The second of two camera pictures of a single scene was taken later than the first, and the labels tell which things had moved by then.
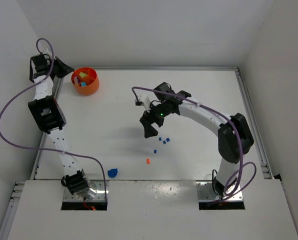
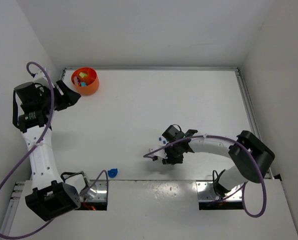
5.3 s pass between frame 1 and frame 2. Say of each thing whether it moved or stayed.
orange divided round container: stayed
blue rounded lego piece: stayed
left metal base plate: stayed
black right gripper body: moved
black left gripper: moved
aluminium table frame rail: stayed
